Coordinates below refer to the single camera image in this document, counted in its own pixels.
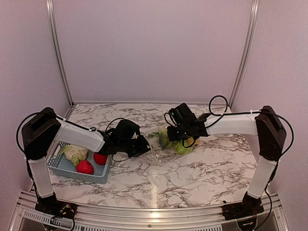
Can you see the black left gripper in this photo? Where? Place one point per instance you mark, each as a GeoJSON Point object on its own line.
{"type": "Point", "coordinates": [143, 148]}

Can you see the red fake apple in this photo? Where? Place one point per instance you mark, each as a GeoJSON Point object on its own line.
{"type": "Point", "coordinates": [100, 159]}
{"type": "Point", "coordinates": [85, 167]}

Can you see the front aluminium rail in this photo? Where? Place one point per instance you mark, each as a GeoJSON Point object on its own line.
{"type": "Point", "coordinates": [104, 218]}

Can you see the light blue plastic basket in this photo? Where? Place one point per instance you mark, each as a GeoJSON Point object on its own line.
{"type": "Point", "coordinates": [60, 166]}

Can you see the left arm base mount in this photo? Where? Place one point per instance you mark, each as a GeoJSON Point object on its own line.
{"type": "Point", "coordinates": [58, 209]}

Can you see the white green fake cabbage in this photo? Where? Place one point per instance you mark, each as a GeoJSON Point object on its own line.
{"type": "Point", "coordinates": [74, 154]}

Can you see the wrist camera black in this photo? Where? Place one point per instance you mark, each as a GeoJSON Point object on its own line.
{"type": "Point", "coordinates": [182, 115]}
{"type": "Point", "coordinates": [124, 131]}

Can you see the left aluminium frame post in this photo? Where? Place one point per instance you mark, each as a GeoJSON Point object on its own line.
{"type": "Point", "coordinates": [57, 50]}

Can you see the yellow fake fruit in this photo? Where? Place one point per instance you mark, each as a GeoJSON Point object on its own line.
{"type": "Point", "coordinates": [193, 141]}

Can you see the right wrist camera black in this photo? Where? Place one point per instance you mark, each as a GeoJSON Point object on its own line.
{"type": "Point", "coordinates": [182, 115]}

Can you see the right aluminium frame post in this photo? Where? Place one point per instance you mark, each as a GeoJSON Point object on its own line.
{"type": "Point", "coordinates": [252, 23]}

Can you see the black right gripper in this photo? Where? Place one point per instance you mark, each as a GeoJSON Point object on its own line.
{"type": "Point", "coordinates": [172, 136]}

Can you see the aluminium frame post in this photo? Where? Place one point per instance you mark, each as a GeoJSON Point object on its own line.
{"type": "Point", "coordinates": [252, 23]}
{"type": "Point", "coordinates": [57, 50]}

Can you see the green fake lettuce leaf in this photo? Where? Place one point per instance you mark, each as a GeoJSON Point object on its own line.
{"type": "Point", "coordinates": [182, 149]}

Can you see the clear zip top bag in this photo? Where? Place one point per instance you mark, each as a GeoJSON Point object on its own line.
{"type": "Point", "coordinates": [165, 150]}

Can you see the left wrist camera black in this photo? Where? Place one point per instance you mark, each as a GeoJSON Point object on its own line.
{"type": "Point", "coordinates": [124, 131]}

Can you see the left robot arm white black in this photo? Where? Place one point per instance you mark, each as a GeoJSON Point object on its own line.
{"type": "Point", "coordinates": [38, 131]}

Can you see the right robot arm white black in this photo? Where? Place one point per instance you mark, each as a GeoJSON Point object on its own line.
{"type": "Point", "coordinates": [228, 155]}

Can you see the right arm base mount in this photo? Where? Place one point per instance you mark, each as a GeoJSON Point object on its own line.
{"type": "Point", "coordinates": [249, 206]}

